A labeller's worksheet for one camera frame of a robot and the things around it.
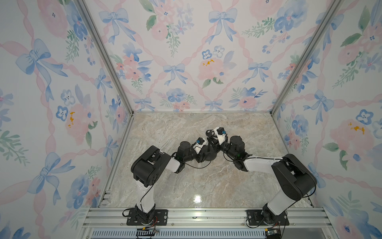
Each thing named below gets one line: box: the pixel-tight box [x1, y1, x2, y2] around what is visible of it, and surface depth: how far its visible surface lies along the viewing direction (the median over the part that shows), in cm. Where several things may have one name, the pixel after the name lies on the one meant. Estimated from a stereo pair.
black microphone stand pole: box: [205, 129, 215, 144], surface depth 85 cm
